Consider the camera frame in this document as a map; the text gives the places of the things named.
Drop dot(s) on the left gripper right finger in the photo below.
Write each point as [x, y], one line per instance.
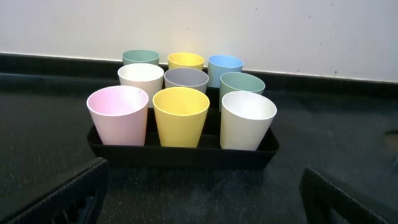
[329, 199]

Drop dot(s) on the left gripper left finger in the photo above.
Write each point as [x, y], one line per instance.
[62, 199]

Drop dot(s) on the pink cup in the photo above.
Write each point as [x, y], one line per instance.
[119, 121]

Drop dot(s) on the white cup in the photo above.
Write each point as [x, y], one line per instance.
[141, 76]
[244, 124]

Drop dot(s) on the yellow cup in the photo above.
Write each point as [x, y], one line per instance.
[180, 124]
[185, 60]

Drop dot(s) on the black tray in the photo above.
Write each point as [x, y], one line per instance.
[186, 157]

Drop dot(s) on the green cup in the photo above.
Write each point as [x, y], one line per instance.
[242, 84]
[140, 56]

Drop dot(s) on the blue cup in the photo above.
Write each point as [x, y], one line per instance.
[222, 67]

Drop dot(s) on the grey cup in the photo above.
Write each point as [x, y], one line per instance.
[186, 79]

